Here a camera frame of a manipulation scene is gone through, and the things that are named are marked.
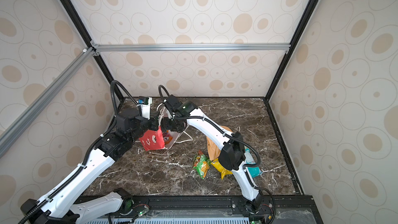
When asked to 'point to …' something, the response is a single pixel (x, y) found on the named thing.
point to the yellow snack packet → (224, 171)
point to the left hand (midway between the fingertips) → (162, 110)
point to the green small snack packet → (201, 164)
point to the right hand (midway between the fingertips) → (165, 130)
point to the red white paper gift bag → (158, 139)
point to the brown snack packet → (214, 151)
